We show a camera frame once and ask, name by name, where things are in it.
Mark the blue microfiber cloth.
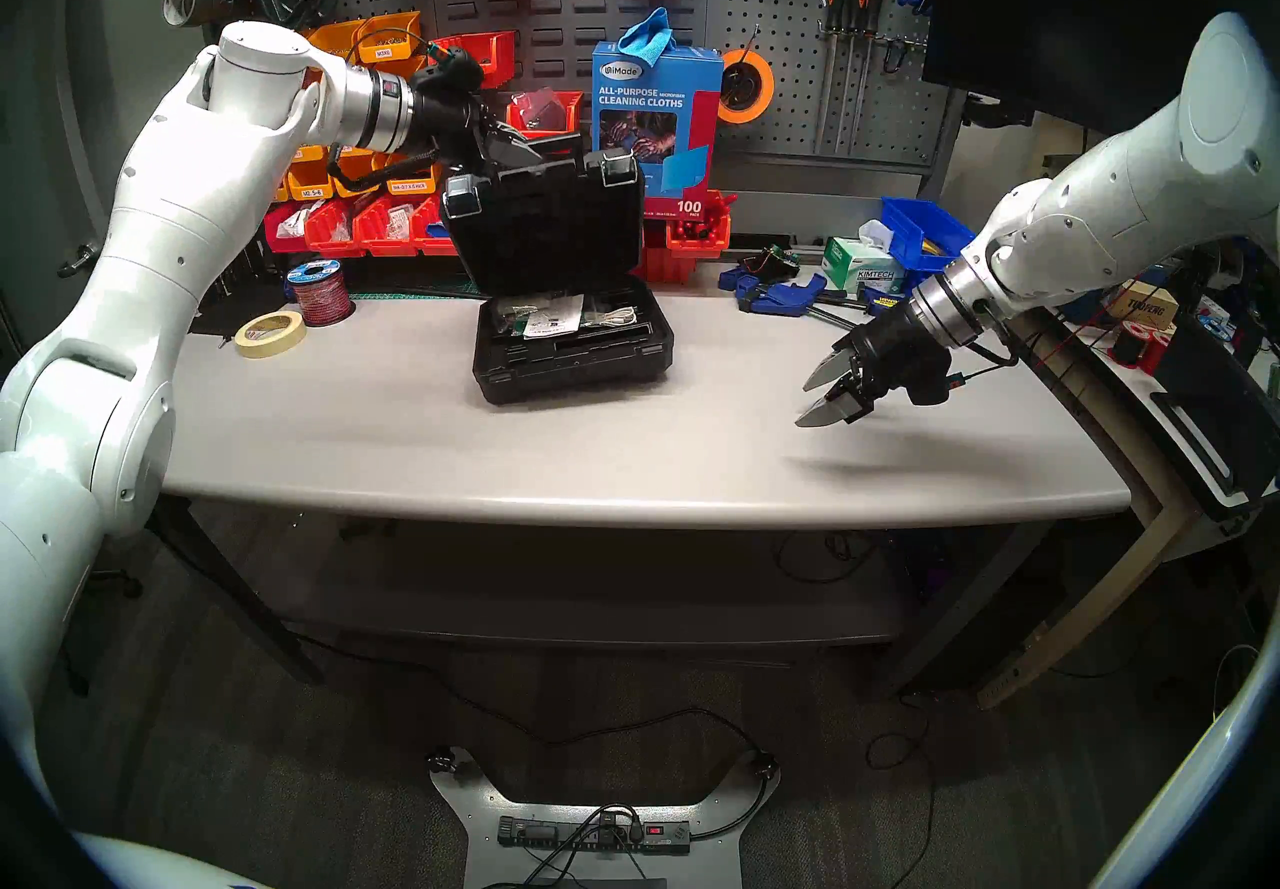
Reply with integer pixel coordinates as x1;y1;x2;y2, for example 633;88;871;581
618;7;677;68

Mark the beige masking tape roll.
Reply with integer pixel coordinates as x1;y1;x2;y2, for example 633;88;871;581
235;310;307;360

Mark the blue plastic clamp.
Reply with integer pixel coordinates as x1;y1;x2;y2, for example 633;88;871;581
718;262;831;316

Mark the wooden side table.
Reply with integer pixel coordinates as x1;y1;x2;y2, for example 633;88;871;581
975;137;1280;710

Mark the large blue plastic bin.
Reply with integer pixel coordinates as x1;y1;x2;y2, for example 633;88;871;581
882;197;978;275

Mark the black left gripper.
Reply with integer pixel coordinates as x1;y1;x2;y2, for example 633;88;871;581
408;47;549;176

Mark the black braided left wrist cable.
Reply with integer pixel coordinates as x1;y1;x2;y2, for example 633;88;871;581
330;25;451;194

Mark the green white Kimtech tissue box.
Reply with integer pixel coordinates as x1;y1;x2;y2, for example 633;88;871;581
822;235;907;294

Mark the small cardboard box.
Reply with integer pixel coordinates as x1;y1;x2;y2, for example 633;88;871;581
1108;280;1183;333

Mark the orange tape roll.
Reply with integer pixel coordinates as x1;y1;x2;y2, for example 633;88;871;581
718;49;776;125

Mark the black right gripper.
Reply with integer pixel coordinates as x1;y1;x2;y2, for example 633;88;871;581
795;302;956;430

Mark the black power strip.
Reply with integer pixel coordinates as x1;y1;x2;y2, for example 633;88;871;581
497;815;693;856

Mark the black plastic tool box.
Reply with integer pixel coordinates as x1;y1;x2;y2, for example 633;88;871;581
438;133;677;407

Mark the white paper leaflet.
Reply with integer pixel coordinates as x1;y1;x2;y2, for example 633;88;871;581
522;295;586;340

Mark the blue cleaning cloths box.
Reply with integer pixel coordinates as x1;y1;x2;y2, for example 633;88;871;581
590;40;724;220

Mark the dark grey pegboard panel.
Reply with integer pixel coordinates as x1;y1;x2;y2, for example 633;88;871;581
205;0;966;176

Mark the red wire spool blue label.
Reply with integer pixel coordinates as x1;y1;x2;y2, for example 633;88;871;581
287;259;356;328

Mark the black equipment case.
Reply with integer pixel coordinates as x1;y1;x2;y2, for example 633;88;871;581
1148;317;1280;523

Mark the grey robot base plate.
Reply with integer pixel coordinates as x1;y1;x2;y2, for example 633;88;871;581
428;745;781;889

